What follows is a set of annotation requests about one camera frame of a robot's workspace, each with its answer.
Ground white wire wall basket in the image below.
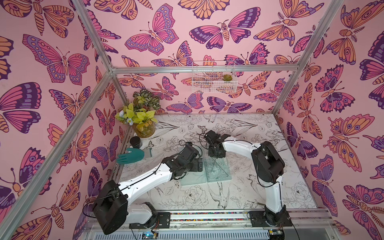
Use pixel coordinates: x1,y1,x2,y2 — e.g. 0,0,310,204
191,61,238,95

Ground yellow-green flower vase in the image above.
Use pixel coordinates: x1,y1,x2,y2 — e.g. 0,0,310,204
115,103,158,139

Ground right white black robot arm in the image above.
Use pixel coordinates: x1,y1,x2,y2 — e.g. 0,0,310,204
204,131,286,227

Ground aluminium frame bars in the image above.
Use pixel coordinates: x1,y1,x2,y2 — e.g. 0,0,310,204
1,1,344,240

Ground clear triangle ruler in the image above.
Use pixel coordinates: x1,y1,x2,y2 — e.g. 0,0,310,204
203,153,232,183

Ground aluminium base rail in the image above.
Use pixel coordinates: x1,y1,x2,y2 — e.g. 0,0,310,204
80,209,342,240

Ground teal rubber glove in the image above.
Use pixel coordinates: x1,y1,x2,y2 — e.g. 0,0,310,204
117,148,145,165

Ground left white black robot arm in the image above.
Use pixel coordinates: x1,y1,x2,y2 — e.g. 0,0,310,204
92,143,203,235

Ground small succulent in basket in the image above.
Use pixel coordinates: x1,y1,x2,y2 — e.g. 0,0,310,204
222,74,233,82

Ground striped leaf potted plant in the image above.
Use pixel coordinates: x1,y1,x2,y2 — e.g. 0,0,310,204
133,89,161,111

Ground small black cup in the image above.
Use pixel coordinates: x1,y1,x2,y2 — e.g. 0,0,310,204
129,136,142,149

